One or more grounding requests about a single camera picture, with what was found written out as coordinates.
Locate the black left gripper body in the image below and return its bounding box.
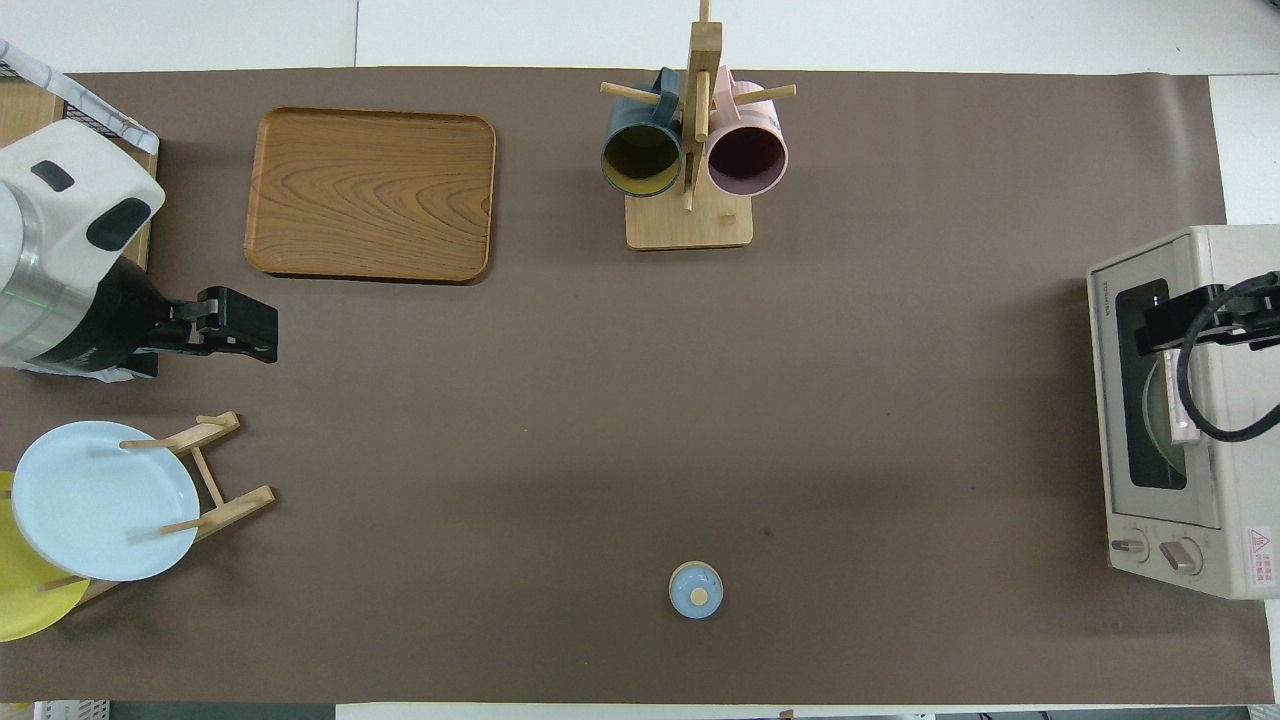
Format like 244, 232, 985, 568
45, 258, 191, 379

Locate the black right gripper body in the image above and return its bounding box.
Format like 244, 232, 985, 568
1248, 270, 1280, 336

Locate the glass oven door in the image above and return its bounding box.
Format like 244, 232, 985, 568
1087, 230, 1226, 531

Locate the beige toaster oven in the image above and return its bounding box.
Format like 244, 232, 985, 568
1087, 225, 1280, 601

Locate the white cloth strip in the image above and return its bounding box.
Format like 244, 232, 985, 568
20, 363, 133, 383

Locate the wooden plate rack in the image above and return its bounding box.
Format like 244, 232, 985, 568
38, 411, 276, 606

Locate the brown wooden tray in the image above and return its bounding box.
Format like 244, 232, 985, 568
244, 107, 498, 284

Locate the light blue plate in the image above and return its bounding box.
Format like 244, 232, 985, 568
12, 421, 201, 582

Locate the white checkered cloth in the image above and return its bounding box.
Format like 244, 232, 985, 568
0, 40, 159, 156

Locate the wooden shelf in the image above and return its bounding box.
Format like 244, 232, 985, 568
0, 80, 159, 273

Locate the yellow plate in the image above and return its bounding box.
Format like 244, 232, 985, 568
0, 470, 91, 643

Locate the brown table mat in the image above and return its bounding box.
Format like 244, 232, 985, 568
0, 68, 1271, 704

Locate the dark blue mug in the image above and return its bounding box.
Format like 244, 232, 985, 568
600, 68, 684, 199

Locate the pink mug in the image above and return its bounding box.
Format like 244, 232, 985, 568
706, 66, 790, 198

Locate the wooden mug rack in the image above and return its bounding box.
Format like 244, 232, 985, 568
600, 0, 798, 251

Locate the small blue lidded jar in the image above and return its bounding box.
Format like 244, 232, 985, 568
668, 561, 724, 620

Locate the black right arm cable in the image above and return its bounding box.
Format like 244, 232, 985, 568
1178, 272, 1280, 442

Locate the black wire basket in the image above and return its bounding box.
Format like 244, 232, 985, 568
0, 60, 141, 141

